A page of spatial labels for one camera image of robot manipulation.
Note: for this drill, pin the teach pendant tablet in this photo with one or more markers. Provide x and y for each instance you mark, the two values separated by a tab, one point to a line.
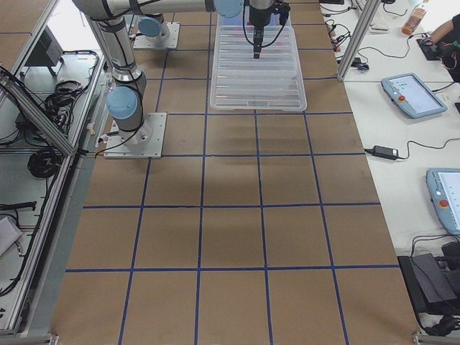
443	185
412	96

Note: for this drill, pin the grey box under frame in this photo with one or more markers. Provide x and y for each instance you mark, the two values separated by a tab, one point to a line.
46	53

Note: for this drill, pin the clear plastic box lid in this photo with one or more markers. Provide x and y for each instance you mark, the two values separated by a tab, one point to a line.
274	81

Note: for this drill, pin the person forearm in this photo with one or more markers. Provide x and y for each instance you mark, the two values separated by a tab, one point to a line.
445	29

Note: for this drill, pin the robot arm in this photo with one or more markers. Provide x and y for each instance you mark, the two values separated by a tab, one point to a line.
125	102
153	26

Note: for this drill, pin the aluminium frame post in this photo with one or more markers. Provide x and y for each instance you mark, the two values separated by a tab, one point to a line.
367	15

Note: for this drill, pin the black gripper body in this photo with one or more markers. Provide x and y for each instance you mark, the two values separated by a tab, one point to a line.
258	16

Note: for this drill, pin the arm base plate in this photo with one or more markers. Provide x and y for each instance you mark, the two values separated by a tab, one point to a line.
167	39
146	143

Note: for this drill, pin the black device on desk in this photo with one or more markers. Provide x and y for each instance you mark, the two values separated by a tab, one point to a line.
433	287

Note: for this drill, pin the black power adapter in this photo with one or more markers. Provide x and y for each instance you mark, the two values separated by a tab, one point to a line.
385	152

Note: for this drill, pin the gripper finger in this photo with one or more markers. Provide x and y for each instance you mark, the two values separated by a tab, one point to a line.
258	36

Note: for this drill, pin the orange snack bag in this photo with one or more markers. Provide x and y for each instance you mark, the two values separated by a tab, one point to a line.
413	20

